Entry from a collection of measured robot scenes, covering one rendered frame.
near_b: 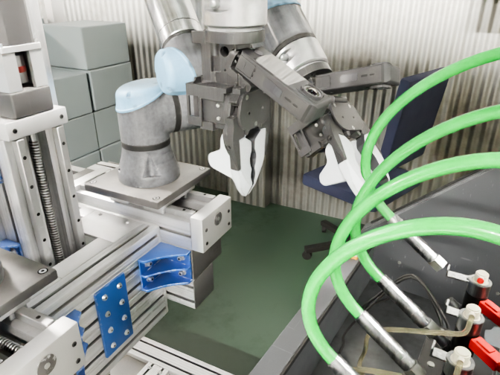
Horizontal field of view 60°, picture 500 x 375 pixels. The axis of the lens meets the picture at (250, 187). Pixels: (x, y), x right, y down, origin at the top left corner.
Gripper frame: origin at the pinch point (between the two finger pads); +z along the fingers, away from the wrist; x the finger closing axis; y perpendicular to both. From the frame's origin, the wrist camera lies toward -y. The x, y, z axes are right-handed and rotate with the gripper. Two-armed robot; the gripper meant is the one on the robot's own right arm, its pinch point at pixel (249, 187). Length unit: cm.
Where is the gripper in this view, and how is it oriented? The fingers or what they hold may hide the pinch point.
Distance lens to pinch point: 58.4
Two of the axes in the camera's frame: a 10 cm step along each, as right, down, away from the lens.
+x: -5.4, 3.6, -7.6
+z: 0.0, 9.0, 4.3
